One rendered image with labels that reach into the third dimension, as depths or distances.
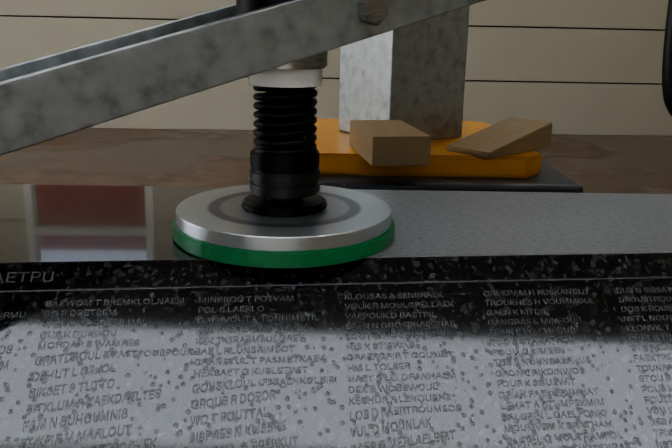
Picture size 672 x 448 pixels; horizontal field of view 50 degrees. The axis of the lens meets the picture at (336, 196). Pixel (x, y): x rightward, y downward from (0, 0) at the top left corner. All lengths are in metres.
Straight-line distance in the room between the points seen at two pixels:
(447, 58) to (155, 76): 0.97
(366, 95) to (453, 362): 0.92
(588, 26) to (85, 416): 6.90
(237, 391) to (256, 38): 0.29
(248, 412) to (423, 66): 0.98
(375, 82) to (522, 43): 5.69
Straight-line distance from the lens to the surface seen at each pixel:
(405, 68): 1.43
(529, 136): 1.42
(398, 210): 0.83
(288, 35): 0.64
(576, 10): 7.27
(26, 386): 0.64
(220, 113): 6.89
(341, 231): 0.64
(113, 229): 0.76
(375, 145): 1.20
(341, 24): 0.66
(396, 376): 0.63
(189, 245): 0.67
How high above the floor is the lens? 1.01
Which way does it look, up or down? 14 degrees down
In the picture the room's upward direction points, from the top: 1 degrees clockwise
